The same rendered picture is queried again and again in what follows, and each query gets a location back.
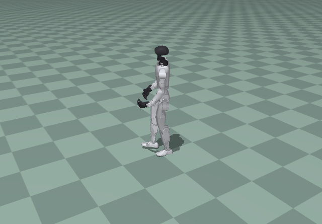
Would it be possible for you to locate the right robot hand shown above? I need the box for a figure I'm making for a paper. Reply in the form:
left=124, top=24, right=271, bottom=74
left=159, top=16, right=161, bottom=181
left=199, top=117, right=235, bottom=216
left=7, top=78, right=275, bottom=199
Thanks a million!
left=142, top=85, right=152, bottom=100

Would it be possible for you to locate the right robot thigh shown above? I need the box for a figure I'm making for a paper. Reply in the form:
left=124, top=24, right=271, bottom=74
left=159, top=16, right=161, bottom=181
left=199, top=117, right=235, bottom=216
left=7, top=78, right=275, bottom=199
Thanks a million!
left=150, top=93, right=160, bottom=125

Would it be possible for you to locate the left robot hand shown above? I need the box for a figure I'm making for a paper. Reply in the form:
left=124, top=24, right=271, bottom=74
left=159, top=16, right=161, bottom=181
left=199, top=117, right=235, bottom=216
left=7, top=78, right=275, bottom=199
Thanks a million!
left=137, top=99, right=150, bottom=108

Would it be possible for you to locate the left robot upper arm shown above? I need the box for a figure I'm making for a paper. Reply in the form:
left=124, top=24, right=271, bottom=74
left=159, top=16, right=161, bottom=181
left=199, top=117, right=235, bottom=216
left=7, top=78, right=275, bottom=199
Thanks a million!
left=157, top=69, right=167, bottom=94

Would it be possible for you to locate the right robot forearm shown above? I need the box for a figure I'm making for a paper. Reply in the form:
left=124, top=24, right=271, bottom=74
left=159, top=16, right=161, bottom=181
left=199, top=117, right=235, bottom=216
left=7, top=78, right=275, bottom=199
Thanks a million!
left=150, top=80, right=157, bottom=90

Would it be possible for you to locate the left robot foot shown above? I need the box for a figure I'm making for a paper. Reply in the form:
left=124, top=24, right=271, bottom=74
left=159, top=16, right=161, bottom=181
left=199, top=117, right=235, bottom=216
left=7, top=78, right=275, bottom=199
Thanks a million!
left=156, top=148, right=173, bottom=156

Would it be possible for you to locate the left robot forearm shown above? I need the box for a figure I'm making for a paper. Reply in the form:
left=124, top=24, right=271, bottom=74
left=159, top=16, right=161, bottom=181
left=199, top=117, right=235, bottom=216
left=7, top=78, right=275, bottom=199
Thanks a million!
left=146, top=91, right=163, bottom=107

